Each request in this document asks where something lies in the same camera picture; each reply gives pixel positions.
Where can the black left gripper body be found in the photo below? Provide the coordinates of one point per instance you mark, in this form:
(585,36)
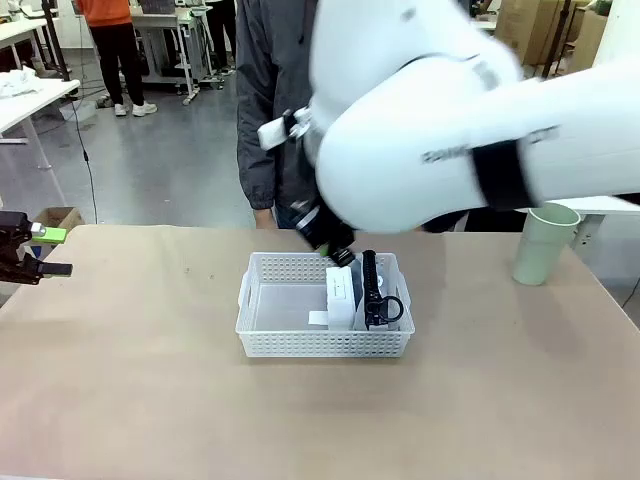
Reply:
(12,240)

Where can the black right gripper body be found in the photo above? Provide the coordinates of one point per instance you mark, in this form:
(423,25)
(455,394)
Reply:
(320,225)

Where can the grey CAMPUS pencil case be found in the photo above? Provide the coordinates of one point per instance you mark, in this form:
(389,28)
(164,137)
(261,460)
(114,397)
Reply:
(371,285)

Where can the small white cardboard box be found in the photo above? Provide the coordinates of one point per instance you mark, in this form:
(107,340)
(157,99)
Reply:
(340,300)

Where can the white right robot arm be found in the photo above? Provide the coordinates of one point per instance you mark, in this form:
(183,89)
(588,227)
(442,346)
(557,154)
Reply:
(400,100)

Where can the white perforated plastic basket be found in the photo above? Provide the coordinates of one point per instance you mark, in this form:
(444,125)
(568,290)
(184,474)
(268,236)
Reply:
(280,345)

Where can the person's right hand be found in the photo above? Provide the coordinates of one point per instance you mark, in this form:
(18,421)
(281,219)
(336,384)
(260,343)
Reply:
(265,218)

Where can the small open cardboard box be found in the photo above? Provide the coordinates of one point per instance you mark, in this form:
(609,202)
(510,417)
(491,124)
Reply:
(57,217)

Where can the white label sticker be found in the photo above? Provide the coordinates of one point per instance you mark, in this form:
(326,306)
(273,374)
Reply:
(318,318)

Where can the white table with cloth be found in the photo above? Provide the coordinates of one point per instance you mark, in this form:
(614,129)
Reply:
(30,102)

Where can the person in grey jacket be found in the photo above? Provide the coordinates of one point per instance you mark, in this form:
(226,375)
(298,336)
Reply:
(260,100)

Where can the crumpled white cloth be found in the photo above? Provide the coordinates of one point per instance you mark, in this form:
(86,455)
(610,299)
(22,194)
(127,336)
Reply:
(17,82)

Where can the black tripod pole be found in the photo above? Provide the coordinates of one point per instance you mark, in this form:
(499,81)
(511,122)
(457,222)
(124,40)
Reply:
(56,40)

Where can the person in orange top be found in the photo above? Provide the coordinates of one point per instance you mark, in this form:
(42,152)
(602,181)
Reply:
(117,50)

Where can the pale green plastic cup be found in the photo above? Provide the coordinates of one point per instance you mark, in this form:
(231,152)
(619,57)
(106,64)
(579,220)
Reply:
(542,250)

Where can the person in black clothes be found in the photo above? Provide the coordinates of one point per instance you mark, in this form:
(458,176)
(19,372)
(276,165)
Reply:
(222,35)

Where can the white height-adjustable desk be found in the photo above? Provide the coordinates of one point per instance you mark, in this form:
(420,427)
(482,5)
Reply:
(175,40)

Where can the large white table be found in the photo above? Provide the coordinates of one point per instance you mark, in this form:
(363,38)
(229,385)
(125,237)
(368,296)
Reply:
(610,205)

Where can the large brown cardboard box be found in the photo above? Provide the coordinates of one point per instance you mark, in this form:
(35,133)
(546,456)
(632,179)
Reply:
(530,25)

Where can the black stand pole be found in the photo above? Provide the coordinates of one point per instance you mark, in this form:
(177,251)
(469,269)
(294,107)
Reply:
(557,45)

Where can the tall brown cardboard box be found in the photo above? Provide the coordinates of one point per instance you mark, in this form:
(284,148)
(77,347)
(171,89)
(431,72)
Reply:
(585,45)

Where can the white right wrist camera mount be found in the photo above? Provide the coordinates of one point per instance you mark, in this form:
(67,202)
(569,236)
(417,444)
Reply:
(272,134)

